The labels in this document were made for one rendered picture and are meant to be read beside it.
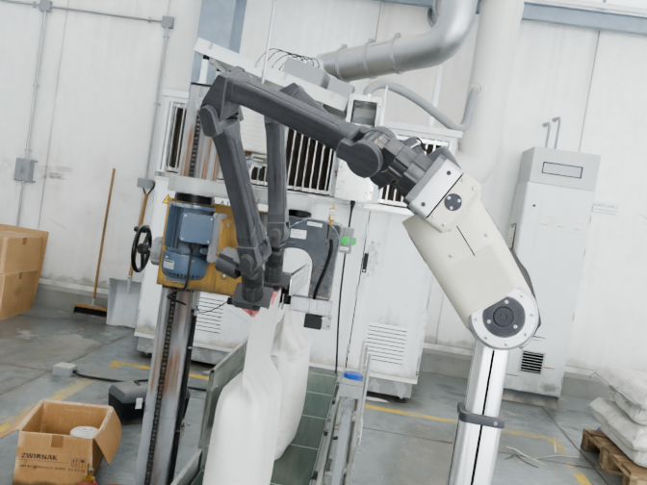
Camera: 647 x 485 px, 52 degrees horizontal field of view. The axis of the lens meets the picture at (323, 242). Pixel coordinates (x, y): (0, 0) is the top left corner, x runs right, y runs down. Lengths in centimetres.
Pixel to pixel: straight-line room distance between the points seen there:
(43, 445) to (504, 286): 226
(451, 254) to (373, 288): 359
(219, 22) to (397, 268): 274
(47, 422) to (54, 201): 376
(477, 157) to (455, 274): 392
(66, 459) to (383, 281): 272
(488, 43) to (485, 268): 415
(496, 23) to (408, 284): 214
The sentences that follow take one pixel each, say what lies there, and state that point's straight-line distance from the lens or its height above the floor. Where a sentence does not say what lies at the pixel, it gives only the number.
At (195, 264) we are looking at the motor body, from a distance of 223.
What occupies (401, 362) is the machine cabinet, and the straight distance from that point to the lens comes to 516.
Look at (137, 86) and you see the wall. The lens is 688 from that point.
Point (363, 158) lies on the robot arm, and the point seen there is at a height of 150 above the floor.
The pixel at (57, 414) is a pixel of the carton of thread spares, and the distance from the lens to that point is 365.
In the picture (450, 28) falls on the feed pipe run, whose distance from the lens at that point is 471.
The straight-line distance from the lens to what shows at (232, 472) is 201.
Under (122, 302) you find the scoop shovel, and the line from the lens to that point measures 658.
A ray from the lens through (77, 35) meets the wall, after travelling 720.
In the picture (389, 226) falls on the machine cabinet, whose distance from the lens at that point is 505.
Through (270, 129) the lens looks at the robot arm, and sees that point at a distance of 204.
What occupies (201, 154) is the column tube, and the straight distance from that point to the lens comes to 247.
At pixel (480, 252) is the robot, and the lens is 152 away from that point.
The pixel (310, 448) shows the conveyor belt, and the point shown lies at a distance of 293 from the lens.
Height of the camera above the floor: 139
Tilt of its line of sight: 3 degrees down
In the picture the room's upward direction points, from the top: 9 degrees clockwise
